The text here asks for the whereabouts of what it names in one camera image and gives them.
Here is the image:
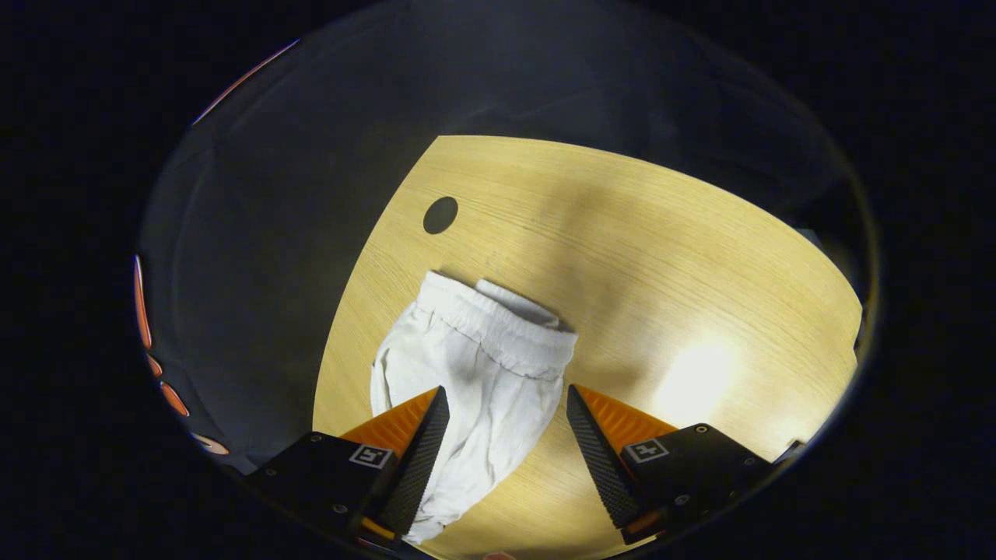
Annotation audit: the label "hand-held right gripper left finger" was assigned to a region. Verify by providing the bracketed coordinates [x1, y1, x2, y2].
[245, 385, 451, 549]

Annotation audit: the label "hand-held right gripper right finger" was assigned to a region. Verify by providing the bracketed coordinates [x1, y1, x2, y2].
[566, 383, 780, 545]

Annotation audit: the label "white jeans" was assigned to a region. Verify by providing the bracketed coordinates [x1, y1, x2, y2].
[370, 270, 579, 545]

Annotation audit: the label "black backdrop cloth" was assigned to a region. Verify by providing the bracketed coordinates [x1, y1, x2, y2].
[136, 4, 872, 475]

